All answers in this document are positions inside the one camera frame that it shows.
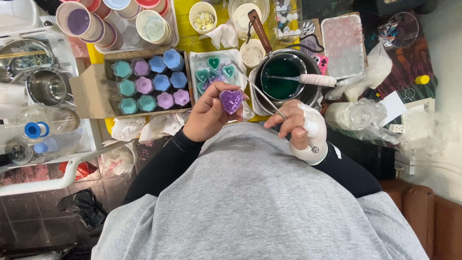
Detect person's right hand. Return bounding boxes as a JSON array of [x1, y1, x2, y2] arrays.
[[263, 99, 329, 166]]

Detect person's left hand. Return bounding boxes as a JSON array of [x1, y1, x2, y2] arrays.
[[182, 81, 250, 143]]

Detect purple glitter heart candle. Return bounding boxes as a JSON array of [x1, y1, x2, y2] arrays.
[[219, 90, 244, 116]]

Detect thin metal rod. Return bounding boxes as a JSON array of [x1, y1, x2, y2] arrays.
[[231, 61, 320, 154]]

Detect crumpled white tissue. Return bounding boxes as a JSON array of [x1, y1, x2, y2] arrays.
[[139, 113, 186, 142], [209, 22, 239, 50], [111, 116, 147, 142]]

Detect white tray under hearts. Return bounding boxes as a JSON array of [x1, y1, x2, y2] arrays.
[[189, 49, 248, 106]]

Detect green melted wax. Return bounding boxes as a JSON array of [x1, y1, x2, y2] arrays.
[[261, 58, 307, 100]]

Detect group of flower-shaped candles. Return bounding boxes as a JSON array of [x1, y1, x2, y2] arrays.
[[111, 49, 191, 115]]

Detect pink printed card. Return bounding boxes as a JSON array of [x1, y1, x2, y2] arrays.
[[312, 54, 330, 75]]

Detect small empty paper cup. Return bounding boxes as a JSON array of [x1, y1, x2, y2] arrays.
[[240, 39, 266, 69]]

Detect white paper card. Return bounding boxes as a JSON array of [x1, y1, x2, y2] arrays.
[[379, 90, 408, 127]]

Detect person's grey sweatshirt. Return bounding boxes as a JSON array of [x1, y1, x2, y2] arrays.
[[91, 122, 430, 260]]

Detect clear bag of waste tissue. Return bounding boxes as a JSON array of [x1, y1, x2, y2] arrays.
[[101, 143, 137, 177]]

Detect clear bag of white wax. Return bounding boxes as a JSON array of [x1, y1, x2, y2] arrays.
[[325, 41, 393, 102]]

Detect pink white silicone mould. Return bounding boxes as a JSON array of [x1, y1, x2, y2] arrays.
[[321, 14, 366, 80]]

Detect paper cup with wax chips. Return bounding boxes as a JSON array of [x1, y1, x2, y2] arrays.
[[189, 2, 218, 35]]

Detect white tray under cups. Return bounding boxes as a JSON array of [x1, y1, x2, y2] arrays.
[[92, 0, 180, 55]]

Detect glass jar with white wax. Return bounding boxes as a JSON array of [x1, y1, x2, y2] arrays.
[[228, 0, 270, 40]]

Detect cardboard box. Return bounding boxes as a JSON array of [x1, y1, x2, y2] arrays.
[[69, 47, 195, 120]]

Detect crumpled clear plastic wrap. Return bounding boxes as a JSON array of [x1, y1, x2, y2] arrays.
[[397, 108, 462, 156]]

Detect dark painted mat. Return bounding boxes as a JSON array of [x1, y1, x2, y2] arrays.
[[361, 22, 439, 105]]

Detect clear plastic compartment box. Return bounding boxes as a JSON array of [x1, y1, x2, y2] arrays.
[[273, 0, 304, 38]]

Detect red plastic bag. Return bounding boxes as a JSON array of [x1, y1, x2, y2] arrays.
[[59, 161, 99, 181]]

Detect brown leather seat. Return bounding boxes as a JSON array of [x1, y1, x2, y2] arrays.
[[379, 179, 462, 260]]

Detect clear glass goblet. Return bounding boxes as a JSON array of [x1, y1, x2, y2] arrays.
[[377, 12, 420, 49]]

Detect black plastic bag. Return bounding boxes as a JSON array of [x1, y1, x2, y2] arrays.
[[56, 188, 109, 232]]

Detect clear bottle with blue cap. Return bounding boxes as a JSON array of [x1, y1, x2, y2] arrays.
[[0, 121, 51, 145], [32, 130, 83, 156]]

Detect pile of used paper cups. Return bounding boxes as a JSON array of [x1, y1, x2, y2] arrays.
[[55, 0, 175, 51]]

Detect small steel pot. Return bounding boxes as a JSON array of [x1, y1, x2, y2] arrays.
[[27, 70, 69, 108]]

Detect steel bowl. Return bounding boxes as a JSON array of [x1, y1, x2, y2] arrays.
[[0, 38, 56, 78]]

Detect wooden chopsticks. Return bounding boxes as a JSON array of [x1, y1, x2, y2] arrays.
[[0, 50, 47, 59]]

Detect white plastic container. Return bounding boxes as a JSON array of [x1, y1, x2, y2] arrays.
[[0, 0, 40, 31]]

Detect steel pot with wooden handle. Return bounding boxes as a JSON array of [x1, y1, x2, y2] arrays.
[[248, 9, 324, 117]]

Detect spoon with white wrapped handle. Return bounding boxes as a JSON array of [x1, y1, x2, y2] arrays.
[[265, 73, 338, 88]]

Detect black cable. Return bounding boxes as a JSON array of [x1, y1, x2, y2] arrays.
[[285, 33, 325, 55]]

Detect white cart frame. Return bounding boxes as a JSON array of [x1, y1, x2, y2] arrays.
[[0, 141, 130, 197]]

